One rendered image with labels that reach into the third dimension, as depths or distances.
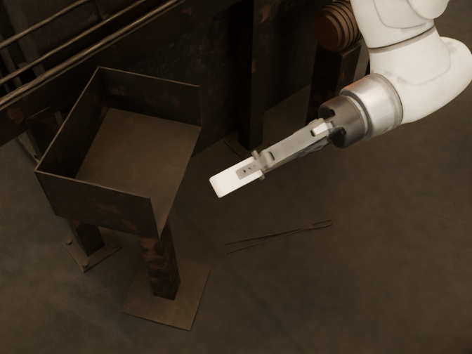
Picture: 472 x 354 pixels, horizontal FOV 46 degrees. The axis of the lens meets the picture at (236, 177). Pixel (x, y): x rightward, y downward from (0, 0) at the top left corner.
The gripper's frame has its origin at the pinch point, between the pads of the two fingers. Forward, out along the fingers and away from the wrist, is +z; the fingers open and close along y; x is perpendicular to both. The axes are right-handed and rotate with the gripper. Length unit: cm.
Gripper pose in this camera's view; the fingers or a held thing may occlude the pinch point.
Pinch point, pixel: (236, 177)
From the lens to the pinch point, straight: 78.4
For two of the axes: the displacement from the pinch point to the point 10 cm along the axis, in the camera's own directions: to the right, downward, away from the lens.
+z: -8.6, 4.5, -2.3
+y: -1.6, 1.8, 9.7
